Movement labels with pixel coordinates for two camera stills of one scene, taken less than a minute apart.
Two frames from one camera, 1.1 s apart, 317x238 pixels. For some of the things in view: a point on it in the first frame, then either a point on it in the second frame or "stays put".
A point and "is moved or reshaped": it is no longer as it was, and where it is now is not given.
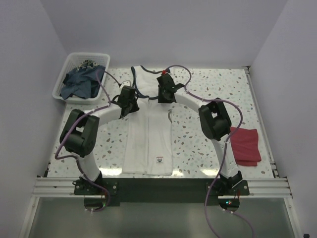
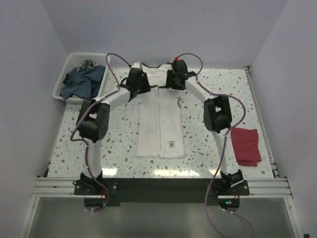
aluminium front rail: (55, 187) stays put
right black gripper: (161, 99) to (170, 74)
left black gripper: (135, 107) to (146, 87)
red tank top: (245, 142) stays put
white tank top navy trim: (148, 147) is moved or reshaped
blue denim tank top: (82, 83) stays put
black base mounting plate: (162, 191) stays put
